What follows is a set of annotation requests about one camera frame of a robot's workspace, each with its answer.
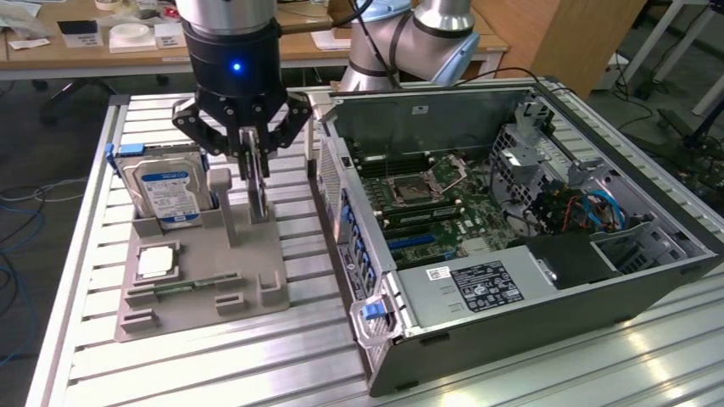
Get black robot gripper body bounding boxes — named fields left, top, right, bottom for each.
left=183, top=20, right=292, bottom=129

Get green graphics card black cooler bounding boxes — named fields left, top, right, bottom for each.
left=239, top=126, right=274, bottom=223

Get hard disk blue caddy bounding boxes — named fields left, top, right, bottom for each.
left=104, top=142, right=212, bottom=232

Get small white box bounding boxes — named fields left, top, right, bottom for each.
left=154, top=23, right=190, bottom=49

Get white booklet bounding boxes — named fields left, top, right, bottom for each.
left=310, top=28, right=354, bottom=53

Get wooden desk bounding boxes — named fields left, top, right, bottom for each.
left=0, top=0, right=511, bottom=82

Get CPU socket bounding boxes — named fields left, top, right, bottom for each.
left=392, top=174, right=436, bottom=205

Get metal socket cover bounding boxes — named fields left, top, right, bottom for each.
left=427, top=153, right=474, bottom=187

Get black installed RAM stick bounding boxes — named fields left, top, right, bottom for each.
left=378, top=202, right=463, bottom=218

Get white box black lid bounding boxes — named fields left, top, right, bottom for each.
left=56, top=20, right=106, bottom=49

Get grey parts rack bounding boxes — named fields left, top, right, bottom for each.
left=112, top=168, right=291, bottom=343

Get silver CPU chip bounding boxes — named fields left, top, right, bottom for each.
left=138, top=248, right=176, bottom=280

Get blue expansion slot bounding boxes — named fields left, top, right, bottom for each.
left=387, top=234, right=438, bottom=252

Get white paper card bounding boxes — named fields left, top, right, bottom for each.
left=7, top=37, right=54, bottom=50

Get green RAM stick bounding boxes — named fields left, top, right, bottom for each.
left=151, top=277, right=223, bottom=294

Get green motherboard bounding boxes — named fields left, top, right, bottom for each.
left=339, top=142, right=534, bottom=272

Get silver drive cage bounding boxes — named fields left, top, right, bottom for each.
left=490, top=99, right=567, bottom=205

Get blue case latch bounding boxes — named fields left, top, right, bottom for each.
left=362, top=298, right=387, bottom=322

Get grey power supply unit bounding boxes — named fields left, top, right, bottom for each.
left=395, top=245, right=560, bottom=331

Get wooden cabinet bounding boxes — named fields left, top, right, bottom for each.
left=478, top=0, right=650, bottom=98

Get black open PC case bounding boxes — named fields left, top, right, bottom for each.
left=304, top=75, right=724, bottom=399

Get silver disk bay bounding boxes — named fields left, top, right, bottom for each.
left=591, top=220, right=691, bottom=277

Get grey floor cable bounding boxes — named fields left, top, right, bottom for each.
left=0, top=177, right=91, bottom=204

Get black cable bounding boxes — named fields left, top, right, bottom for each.
left=460, top=66, right=572, bottom=93

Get blue floor cable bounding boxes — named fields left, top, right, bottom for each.
left=0, top=203, right=48, bottom=366

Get red wire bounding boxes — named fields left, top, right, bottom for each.
left=558, top=193, right=596, bottom=233

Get blue wire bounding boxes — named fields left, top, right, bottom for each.
left=586, top=190, right=628, bottom=233

